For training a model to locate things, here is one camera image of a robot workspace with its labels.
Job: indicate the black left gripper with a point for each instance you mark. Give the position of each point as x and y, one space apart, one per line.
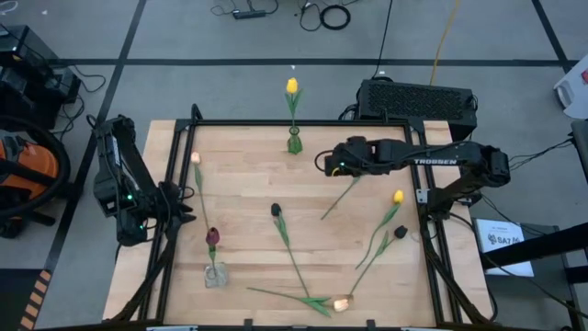
171 204

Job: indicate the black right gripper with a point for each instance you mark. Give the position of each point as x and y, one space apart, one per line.
349 158

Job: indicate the dark red artificial tulip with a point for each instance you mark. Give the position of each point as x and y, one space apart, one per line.
212 236
340 199

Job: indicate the pale pink artificial tulip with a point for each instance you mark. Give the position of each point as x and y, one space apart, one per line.
195 158

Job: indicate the yellow artificial tulip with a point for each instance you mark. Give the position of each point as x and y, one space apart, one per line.
399 197
292 86

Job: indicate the black artificial tulip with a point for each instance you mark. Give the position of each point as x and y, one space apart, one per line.
275 210
400 232

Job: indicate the cream artificial tulip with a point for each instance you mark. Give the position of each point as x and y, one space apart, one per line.
341 305

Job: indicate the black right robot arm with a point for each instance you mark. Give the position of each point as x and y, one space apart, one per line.
436 154

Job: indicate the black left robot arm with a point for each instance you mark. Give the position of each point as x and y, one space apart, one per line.
121 156

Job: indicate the green glass vase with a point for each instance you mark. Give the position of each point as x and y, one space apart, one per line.
294 144

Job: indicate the clear glass vase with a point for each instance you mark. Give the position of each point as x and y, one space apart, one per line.
216 279

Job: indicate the small yellow gripper tag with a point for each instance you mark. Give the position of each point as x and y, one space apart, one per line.
335 173

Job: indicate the black computer case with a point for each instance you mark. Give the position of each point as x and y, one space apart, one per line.
413 103

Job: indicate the orange vacuum cleaner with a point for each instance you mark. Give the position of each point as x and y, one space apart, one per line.
64 156
32 165

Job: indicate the white printed label sheet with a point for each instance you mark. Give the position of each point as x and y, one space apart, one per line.
500 239

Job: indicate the black power strip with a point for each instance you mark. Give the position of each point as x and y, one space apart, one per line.
248 14

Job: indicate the black metal beam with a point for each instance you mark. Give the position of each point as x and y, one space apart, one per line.
542 246

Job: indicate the black equipment stack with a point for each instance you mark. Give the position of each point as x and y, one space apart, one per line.
27 55

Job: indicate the grey furniture edge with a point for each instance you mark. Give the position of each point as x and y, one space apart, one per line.
582 147

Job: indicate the white plastic object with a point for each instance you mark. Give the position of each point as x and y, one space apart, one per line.
574 92

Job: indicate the black metal table frame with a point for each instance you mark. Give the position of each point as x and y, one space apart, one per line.
257 123

